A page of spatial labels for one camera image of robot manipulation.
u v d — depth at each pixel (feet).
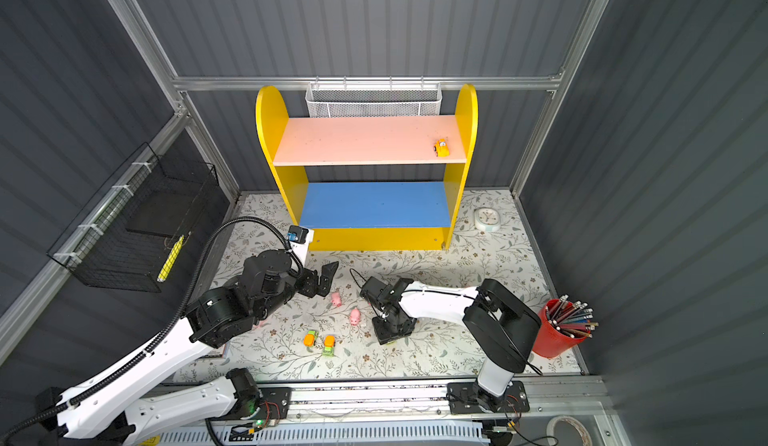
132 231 2.39
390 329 2.41
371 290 2.28
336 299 2.92
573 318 2.42
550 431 2.27
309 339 2.70
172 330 1.44
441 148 2.36
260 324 1.72
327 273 2.01
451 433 2.32
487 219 3.55
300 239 1.86
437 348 2.70
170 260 2.24
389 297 2.08
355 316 2.85
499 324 1.52
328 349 2.63
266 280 1.55
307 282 1.95
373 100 2.99
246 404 2.12
